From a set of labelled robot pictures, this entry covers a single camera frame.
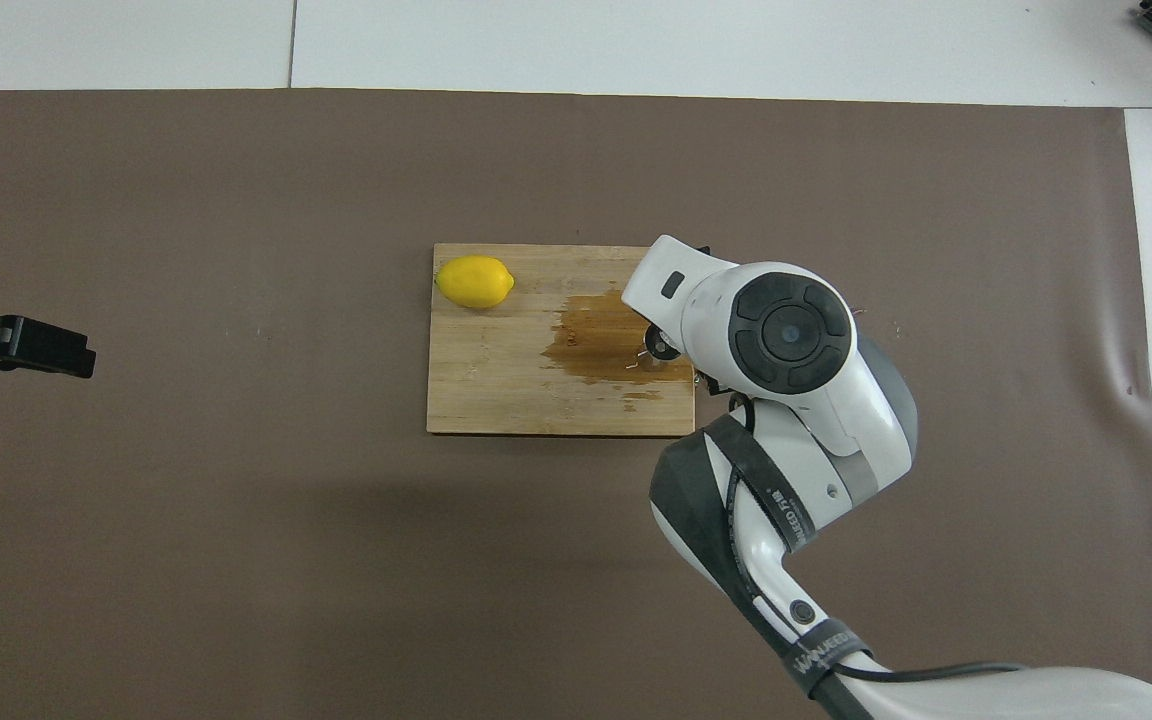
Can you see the wooden cutting board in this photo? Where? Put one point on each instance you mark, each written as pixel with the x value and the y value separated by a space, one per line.
pixel 496 380

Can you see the steel double jigger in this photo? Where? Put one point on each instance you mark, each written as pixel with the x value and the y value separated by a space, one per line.
pixel 660 346

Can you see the yellow lemon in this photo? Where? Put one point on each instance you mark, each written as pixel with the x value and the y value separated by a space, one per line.
pixel 474 282

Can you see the brown table mat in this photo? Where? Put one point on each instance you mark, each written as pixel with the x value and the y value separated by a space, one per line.
pixel 236 550

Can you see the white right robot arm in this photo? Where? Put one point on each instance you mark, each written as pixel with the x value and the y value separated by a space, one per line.
pixel 866 420

